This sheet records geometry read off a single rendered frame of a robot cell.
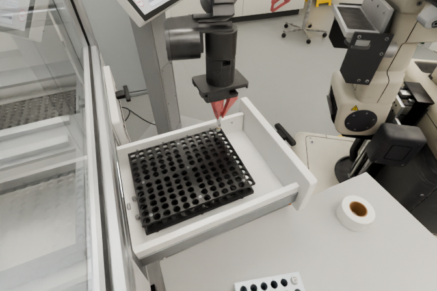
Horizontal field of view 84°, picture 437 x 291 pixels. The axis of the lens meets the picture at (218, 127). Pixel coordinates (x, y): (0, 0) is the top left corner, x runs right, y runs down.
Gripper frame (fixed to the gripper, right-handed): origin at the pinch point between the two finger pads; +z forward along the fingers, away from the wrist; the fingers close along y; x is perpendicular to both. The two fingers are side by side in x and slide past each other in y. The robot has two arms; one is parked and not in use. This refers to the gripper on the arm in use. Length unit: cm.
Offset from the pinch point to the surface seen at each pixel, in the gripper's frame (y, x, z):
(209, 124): -1.2, 3.6, 5.6
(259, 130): 8.8, -4.0, 4.8
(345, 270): 13.7, -34.2, 19.1
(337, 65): 194, 129, 89
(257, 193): 2.8, -15.6, 11.5
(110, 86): -22.3, 25.1, 2.3
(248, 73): 99, 153, 91
